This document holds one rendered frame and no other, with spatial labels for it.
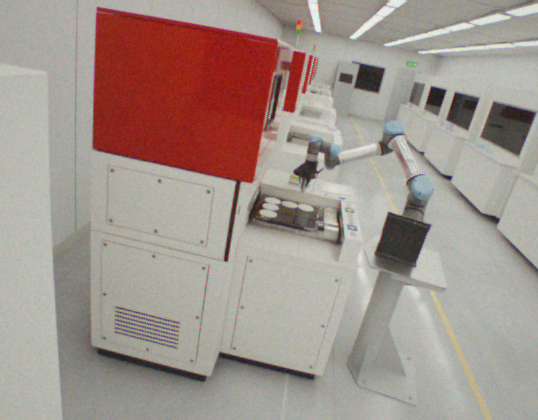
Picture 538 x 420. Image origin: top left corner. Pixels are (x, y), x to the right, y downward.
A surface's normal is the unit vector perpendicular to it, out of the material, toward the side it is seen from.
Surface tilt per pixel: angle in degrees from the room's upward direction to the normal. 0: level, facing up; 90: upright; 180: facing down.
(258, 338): 90
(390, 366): 90
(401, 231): 90
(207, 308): 90
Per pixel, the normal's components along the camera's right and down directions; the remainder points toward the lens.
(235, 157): -0.13, 0.35
